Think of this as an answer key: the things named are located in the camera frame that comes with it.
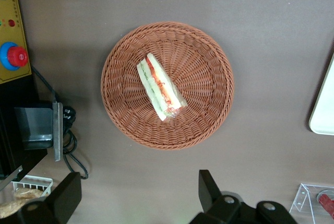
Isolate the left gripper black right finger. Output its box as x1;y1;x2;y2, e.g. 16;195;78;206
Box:
190;169;298;224

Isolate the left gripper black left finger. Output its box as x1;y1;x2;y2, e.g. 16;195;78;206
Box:
20;172;82;224

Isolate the triangle sandwich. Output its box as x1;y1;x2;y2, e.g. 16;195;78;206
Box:
136;52;188;123

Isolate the round brown wicker basket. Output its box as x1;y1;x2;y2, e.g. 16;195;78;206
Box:
100;21;235;151

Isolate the cream plastic tray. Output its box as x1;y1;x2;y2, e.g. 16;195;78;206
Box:
308;54;334;136

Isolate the beige snack bag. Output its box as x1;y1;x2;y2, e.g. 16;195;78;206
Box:
0;199;28;219
13;188;44;201

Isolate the clear acrylic bottle rack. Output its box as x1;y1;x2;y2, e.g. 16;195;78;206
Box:
289;182;334;221

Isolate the red cola bottle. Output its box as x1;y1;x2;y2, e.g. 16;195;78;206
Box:
317;193;334;213

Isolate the red emergency stop button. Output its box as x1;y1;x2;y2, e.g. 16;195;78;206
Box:
0;41;29;71

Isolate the yellow black control box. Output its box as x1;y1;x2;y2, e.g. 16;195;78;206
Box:
0;0;48;180

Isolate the grey metal bracket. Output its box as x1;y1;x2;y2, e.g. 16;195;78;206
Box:
14;102;64;162

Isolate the black power cable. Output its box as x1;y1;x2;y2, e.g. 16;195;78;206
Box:
31;64;89;180

